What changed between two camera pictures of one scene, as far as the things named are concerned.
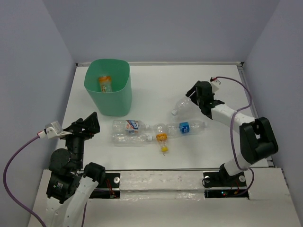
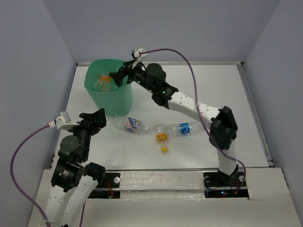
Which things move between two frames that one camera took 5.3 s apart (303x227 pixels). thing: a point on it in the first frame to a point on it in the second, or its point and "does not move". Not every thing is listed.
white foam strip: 157,185 does not move
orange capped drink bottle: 105,83 does not move
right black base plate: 222,179 does not move
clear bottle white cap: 173,112 to 99,86
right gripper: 193,96 to 117,76
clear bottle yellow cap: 161,131 does not move
